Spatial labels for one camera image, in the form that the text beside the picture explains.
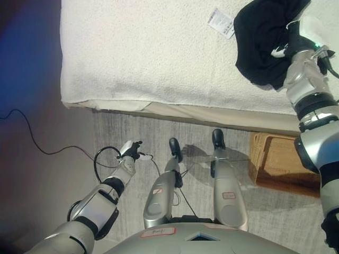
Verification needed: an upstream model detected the right silver robot leg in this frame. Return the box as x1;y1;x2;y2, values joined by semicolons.
210;128;250;233

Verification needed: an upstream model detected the black garment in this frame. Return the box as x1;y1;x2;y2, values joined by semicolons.
233;0;312;91

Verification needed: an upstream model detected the white paper tag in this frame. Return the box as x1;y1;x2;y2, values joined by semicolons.
207;7;237;41

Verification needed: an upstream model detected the white fluffy blanket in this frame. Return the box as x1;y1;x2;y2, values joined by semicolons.
60;0;339;116

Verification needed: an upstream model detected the silver robot torso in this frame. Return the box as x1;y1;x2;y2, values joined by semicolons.
102;221;301;254

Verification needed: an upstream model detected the left silver robot leg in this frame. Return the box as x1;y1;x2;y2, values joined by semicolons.
142;137;184;229

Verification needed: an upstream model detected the thin black floor cable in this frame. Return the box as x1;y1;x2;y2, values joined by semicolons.
0;108;96;162

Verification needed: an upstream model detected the beige duvet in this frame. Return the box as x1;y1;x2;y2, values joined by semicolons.
65;101;301;133

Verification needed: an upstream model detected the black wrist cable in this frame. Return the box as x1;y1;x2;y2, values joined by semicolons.
317;46;339;78
93;146;126;184

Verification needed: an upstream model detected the silver robot leg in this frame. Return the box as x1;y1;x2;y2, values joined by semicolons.
142;137;184;229
210;128;250;233

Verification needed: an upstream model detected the robot legs and torso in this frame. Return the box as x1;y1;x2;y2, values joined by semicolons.
91;110;339;254

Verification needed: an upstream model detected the brown wicker basket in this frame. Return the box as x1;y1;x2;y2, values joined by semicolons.
248;132;323;198

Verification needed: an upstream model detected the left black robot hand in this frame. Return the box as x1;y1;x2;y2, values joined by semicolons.
117;140;152;162

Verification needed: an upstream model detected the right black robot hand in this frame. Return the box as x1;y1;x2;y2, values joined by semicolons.
270;14;323;59

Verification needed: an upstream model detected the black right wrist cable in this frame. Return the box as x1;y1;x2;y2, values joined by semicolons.
317;46;339;78

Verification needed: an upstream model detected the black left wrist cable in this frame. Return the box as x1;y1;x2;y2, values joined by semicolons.
93;146;126;184

